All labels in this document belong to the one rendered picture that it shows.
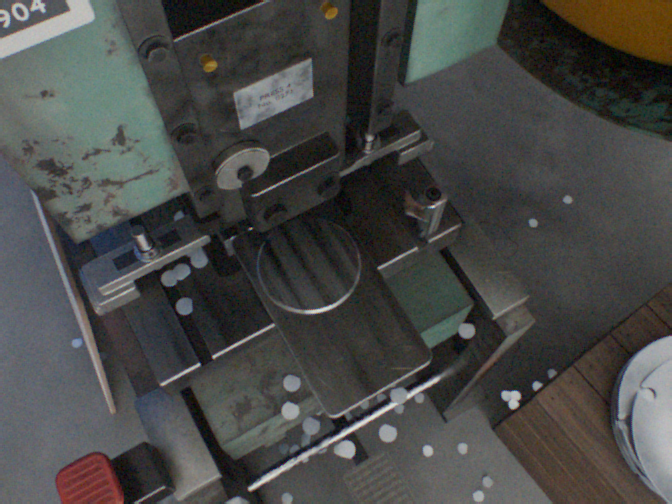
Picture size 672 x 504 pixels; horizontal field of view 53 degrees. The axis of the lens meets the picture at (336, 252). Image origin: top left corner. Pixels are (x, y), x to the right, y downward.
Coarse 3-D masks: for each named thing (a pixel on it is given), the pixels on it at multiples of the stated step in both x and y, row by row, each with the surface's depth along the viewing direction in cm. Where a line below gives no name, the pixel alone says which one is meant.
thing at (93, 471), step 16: (80, 464) 74; (96, 464) 74; (64, 480) 73; (80, 480) 73; (96, 480) 74; (112, 480) 74; (64, 496) 73; (80, 496) 73; (96, 496) 73; (112, 496) 73
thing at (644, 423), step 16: (656, 368) 116; (656, 384) 115; (640, 400) 114; (656, 400) 114; (640, 416) 113; (656, 416) 113; (640, 432) 112; (656, 432) 112; (640, 448) 111; (656, 448) 111; (656, 464) 110; (656, 480) 109
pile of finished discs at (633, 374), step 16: (640, 352) 118; (656, 352) 118; (624, 368) 118; (640, 368) 117; (624, 384) 116; (640, 384) 116; (624, 400) 115; (624, 416) 115; (624, 432) 112; (624, 448) 113; (640, 464) 110
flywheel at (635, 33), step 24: (552, 0) 71; (576, 0) 68; (600, 0) 65; (624, 0) 62; (648, 0) 60; (576, 24) 70; (600, 24) 67; (624, 24) 64; (648, 24) 61; (624, 48) 65; (648, 48) 63
